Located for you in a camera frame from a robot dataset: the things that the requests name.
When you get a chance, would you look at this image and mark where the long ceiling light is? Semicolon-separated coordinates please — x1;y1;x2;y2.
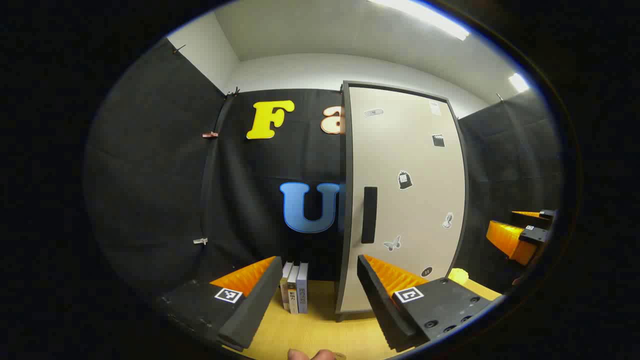
367;0;471;41

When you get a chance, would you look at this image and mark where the dark grey cabinet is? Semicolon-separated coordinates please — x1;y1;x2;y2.
335;80;470;322

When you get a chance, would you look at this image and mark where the white and black book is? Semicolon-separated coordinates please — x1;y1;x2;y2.
287;265;301;315

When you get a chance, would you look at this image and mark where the grey blue book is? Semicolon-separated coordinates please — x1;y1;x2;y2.
297;262;309;314

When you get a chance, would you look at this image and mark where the beige book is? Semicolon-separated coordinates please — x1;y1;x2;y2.
280;261;294;312

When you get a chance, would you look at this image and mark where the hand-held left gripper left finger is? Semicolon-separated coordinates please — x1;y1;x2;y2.
152;256;284;352

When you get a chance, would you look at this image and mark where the white cabinet door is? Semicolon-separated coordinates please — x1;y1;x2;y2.
339;86;466;313

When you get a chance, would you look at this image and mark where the black door handle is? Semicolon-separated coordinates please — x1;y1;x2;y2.
361;186;378;244

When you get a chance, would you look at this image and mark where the black backdrop cloth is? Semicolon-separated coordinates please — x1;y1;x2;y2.
85;37;563;301

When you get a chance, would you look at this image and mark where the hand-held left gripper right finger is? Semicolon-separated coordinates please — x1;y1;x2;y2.
356;254;495;353

